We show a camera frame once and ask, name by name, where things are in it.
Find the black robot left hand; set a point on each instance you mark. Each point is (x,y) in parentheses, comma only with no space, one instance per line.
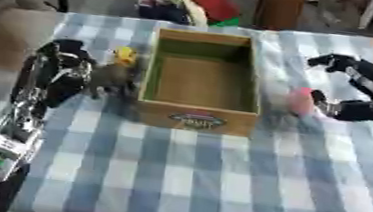
(64,74)

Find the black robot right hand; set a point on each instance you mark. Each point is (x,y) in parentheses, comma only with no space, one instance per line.
(368,86)

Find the tan cardboard box green inside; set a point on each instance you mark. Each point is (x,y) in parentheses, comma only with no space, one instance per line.
(201,83)

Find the grey toy animal figure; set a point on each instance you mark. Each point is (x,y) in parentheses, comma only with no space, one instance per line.
(114,78)

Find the yellow toy figure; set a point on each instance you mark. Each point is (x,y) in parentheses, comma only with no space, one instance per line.
(124,55)

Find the pink round toy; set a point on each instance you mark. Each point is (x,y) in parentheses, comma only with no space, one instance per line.
(300,101)

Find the brown wooden furniture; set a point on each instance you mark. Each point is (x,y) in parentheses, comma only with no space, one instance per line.
(280,8)

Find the pile of colourful bags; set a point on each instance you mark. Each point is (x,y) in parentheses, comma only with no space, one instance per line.
(187,1)

